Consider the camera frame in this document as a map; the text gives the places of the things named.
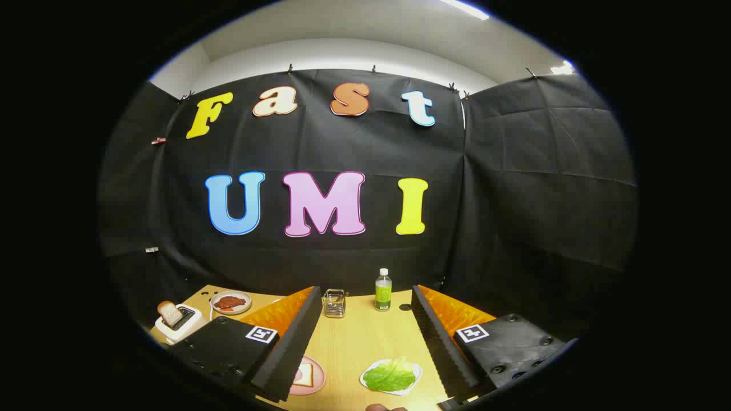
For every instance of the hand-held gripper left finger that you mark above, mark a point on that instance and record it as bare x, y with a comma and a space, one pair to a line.
291, 348

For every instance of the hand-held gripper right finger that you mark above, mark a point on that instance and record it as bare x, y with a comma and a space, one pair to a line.
442, 348

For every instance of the green lettuce leaf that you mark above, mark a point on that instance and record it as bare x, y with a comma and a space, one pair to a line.
390, 378

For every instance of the plain bread slice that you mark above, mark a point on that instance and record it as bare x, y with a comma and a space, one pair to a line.
169, 313

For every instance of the toast slice under ham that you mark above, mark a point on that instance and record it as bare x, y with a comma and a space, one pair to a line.
305, 375

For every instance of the white plate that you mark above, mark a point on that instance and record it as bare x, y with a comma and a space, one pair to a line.
416, 370

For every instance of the pink plate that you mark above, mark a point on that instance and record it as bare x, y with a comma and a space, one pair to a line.
318, 377

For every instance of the grey plate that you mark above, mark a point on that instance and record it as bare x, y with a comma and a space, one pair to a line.
245, 298

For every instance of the red meat patty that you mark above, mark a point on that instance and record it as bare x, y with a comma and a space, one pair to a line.
229, 302

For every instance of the green label plastic bottle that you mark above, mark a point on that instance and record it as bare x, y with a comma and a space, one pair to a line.
383, 294

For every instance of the white toaster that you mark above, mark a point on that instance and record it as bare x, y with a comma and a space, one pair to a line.
194, 326

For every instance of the black backdrop cloth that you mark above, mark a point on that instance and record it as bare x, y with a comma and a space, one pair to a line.
342, 148

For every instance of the small ceiling light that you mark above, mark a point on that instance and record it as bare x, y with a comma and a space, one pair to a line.
562, 68

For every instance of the long ceiling light strip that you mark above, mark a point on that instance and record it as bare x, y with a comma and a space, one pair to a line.
464, 9

